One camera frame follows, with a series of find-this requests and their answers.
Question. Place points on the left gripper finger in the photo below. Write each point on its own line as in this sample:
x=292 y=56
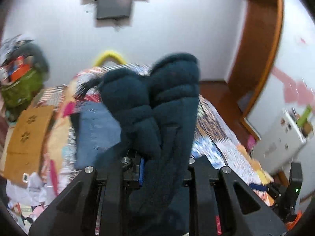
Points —
x=138 y=170

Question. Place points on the dark teal pants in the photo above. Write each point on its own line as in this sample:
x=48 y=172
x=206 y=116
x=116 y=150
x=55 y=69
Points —
x=157 y=114

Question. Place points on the white cabinet with stickers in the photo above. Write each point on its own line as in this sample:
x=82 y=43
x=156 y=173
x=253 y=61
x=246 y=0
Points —
x=280 y=144

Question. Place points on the folded blue jeans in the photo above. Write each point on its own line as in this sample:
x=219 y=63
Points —
x=98 y=133

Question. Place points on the folded black garment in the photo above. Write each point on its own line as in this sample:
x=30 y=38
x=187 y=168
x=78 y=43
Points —
x=75 y=121

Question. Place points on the white crumpled paper pile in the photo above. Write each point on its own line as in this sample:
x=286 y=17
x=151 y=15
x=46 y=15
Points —
x=32 y=200

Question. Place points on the wooden lap desk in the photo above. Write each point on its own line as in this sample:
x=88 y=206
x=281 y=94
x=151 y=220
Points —
x=24 y=152

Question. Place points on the yellow plush item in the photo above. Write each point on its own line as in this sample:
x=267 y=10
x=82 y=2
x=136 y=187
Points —
x=109 y=55

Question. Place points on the grey neck pillow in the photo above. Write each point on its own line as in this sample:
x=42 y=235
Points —
x=39 y=61

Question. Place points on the green camouflage bag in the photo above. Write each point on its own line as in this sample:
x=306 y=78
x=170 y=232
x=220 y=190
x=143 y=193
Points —
x=18 y=95

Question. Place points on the orange box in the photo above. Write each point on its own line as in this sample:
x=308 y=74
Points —
x=20 y=71

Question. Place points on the wooden door frame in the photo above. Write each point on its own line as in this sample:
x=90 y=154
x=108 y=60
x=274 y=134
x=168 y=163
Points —
x=260 y=36

